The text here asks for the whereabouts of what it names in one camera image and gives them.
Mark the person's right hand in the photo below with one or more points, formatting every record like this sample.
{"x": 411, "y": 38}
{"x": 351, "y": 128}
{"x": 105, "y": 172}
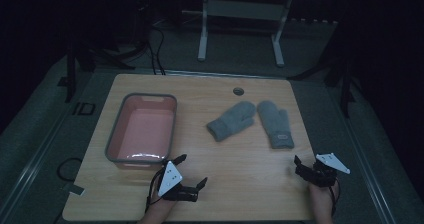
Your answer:
{"x": 321, "y": 195}

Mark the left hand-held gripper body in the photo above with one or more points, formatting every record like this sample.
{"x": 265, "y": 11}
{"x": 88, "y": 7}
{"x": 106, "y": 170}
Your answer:
{"x": 170, "y": 178}

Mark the black rectangular floor marker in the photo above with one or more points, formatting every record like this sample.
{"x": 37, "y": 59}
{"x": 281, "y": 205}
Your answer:
{"x": 84, "y": 108}

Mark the white metal stand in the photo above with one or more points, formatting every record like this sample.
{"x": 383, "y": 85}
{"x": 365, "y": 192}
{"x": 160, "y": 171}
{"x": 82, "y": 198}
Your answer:
{"x": 240, "y": 10}

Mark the black tripod stand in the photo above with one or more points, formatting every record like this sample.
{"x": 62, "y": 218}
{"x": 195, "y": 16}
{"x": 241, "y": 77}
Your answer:
{"x": 76, "y": 57}
{"x": 336, "y": 77}

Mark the grey tape strip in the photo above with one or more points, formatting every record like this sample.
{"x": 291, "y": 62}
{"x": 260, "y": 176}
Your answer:
{"x": 74, "y": 189}

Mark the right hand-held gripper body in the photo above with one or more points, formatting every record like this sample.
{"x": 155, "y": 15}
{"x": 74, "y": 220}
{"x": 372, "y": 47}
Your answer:
{"x": 325, "y": 170}

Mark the grey round table grommet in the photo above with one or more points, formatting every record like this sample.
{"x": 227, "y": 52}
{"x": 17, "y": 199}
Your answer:
{"x": 238, "y": 91}

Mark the grey mitten with label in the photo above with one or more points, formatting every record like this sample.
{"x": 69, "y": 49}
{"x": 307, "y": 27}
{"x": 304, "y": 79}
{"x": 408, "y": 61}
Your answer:
{"x": 275, "y": 125}

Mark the pink basin with grey rim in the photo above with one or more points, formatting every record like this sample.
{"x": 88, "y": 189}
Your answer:
{"x": 141, "y": 132}

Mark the person's left hand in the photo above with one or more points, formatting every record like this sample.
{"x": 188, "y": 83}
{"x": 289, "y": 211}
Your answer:
{"x": 161, "y": 205}

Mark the plain grey mitten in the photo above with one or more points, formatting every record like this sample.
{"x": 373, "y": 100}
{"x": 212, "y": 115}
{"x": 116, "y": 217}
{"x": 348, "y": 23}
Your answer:
{"x": 231, "y": 120}

